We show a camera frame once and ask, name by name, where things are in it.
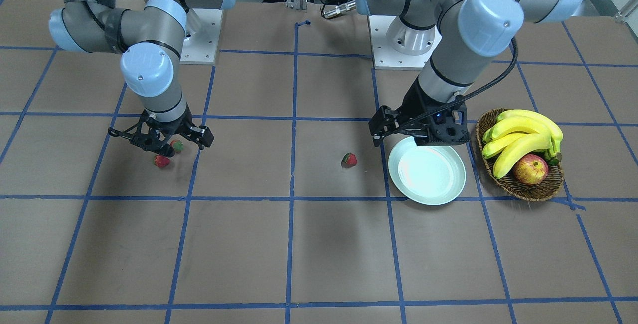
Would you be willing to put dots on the greenish red strawberry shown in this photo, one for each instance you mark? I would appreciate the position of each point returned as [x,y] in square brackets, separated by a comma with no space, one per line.
[177,146]

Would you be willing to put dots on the pale green plate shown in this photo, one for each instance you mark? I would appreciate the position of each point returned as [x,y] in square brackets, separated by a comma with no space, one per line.
[431,175]

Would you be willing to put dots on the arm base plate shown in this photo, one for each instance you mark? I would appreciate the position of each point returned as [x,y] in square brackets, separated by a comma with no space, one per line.
[203,28]
[399,47]

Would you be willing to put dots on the yellow banana bunch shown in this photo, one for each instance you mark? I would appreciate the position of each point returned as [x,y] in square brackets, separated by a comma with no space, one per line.
[518,133]

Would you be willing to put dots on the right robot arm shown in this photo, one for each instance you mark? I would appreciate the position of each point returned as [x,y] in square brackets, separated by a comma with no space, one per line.
[150,43]

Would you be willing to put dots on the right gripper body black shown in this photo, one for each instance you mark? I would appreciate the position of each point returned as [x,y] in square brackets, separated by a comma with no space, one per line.
[178,123]

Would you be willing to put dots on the red apple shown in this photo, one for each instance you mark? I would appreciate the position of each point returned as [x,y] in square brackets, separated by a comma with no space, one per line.
[531,169]

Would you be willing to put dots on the wicker fruit basket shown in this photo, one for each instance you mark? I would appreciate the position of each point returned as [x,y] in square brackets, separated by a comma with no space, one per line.
[543,191]

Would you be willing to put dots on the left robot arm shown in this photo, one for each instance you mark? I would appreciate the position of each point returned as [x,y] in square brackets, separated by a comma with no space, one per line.
[474,33]

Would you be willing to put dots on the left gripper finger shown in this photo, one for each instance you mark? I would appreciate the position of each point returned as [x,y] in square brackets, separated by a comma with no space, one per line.
[386,121]
[442,130]

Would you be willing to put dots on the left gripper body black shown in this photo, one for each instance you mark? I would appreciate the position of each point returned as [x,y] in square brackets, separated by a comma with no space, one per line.
[413,105]

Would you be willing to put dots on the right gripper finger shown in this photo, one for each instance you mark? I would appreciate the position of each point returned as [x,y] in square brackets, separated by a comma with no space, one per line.
[201,135]
[150,142]

